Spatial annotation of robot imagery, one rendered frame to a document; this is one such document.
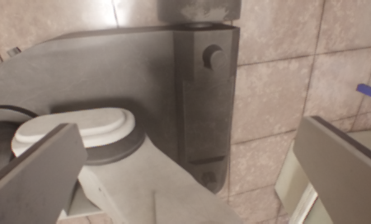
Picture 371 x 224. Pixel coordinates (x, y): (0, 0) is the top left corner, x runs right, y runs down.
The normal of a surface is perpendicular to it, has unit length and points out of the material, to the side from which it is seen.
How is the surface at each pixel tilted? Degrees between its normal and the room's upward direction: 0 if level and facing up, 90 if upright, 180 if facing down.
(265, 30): 0
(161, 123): 0
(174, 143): 0
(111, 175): 90
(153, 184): 90
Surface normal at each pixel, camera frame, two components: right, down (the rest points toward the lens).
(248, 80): 0.21, 0.47
